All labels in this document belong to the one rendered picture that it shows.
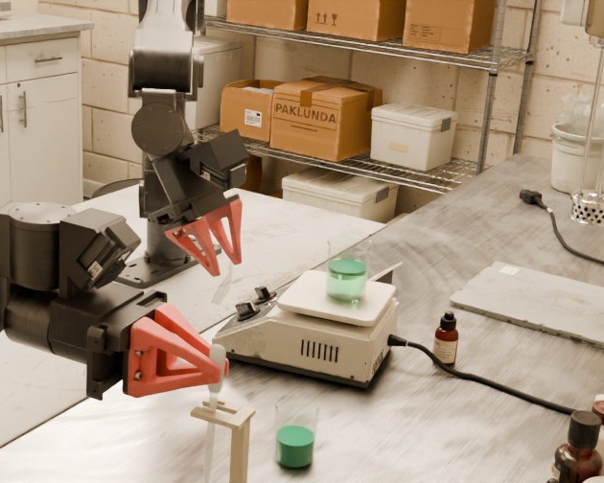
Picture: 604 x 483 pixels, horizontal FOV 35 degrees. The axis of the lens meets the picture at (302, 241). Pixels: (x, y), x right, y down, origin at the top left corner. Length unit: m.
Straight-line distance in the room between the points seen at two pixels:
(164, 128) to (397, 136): 2.37
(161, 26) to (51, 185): 3.00
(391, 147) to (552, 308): 2.06
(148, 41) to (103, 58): 3.38
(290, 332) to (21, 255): 0.39
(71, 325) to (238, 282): 0.60
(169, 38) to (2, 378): 0.43
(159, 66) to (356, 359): 0.40
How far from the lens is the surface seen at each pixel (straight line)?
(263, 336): 1.12
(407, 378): 1.15
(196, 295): 1.33
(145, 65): 1.11
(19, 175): 3.99
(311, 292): 1.14
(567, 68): 3.45
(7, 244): 0.84
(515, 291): 1.42
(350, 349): 1.09
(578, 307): 1.41
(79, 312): 0.80
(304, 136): 3.42
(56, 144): 4.10
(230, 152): 1.04
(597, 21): 1.28
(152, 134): 1.03
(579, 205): 1.35
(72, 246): 0.80
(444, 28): 3.20
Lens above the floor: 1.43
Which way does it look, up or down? 20 degrees down
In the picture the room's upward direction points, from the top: 4 degrees clockwise
